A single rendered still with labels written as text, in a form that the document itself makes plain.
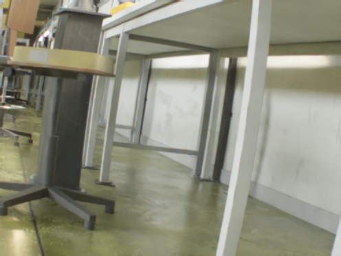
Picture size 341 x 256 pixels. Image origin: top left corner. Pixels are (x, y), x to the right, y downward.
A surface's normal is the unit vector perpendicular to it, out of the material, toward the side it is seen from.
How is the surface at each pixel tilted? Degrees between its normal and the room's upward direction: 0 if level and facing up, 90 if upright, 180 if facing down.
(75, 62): 90
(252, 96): 90
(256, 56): 90
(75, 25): 90
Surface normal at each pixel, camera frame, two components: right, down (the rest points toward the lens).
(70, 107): 0.45, 0.11
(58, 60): -0.11, 0.04
